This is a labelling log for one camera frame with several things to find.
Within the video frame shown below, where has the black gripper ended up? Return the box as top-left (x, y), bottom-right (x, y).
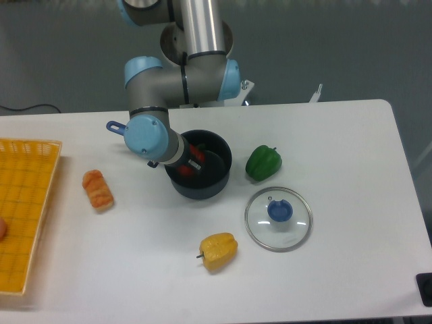
top-left (164, 144), bottom-right (205, 174)

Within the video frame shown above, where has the red toy pepper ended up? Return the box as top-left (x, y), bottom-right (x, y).
top-left (176, 144), bottom-right (205, 178)

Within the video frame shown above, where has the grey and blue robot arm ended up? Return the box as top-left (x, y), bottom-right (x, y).
top-left (117, 1), bottom-right (240, 173)

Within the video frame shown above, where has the green toy pepper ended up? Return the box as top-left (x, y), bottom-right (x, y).
top-left (245, 145), bottom-right (282, 182)

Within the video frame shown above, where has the yellow toy pepper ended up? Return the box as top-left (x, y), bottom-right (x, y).
top-left (196, 232), bottom-right (238, 271)

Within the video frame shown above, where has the orange toy bread roll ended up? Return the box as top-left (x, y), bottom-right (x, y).
top-left (82, 169), bottom-right (114, 212)

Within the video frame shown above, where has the glass lid with blue knob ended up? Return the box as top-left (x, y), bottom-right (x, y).
top-left (244, 186), bottom-right (313, 252)

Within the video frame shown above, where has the yellow woven basket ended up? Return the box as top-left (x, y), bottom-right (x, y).
top-left (1, 138), bottom-right (62, 296)

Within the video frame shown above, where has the black device at table edge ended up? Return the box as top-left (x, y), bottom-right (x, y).
top-left (416, 273), bottom-right (432, 307)

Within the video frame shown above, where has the dark pot with blue handle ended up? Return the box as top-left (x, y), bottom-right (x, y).
top-left (106, 115), bottom-right (232, 200)

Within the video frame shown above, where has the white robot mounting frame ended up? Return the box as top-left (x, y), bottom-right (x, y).
top-left (178, 79), bottom-right (324, 109)

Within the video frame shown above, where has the black cable on floor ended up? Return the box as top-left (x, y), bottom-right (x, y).
top-left (0, 103), bottom-right (62, 114)

